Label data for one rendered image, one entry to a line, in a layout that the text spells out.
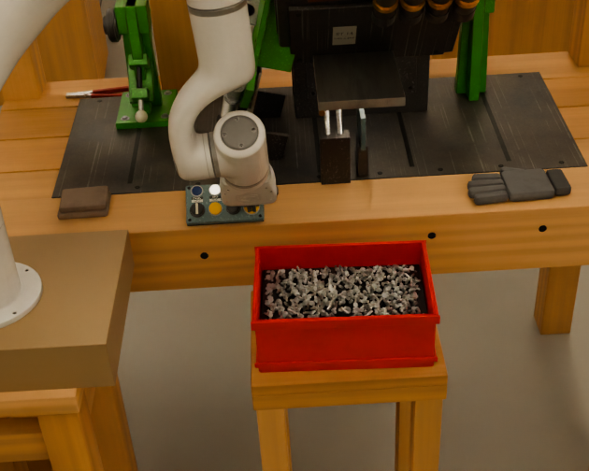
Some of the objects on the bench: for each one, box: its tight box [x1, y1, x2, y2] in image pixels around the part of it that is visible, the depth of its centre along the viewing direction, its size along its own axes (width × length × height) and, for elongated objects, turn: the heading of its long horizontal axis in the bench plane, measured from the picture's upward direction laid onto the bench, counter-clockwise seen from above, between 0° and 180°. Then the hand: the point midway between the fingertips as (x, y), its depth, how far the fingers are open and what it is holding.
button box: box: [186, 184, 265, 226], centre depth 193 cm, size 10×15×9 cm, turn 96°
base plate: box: [51, 72, 588, 198], centre depth 218 cm, size 42×110×2 cm, turn 96°
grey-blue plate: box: [355, 108, 368, 177], centre depth 200 cm, size 10×2×14 cm, turn 6°
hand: (251, 201), depth 187 cm, fingers closed
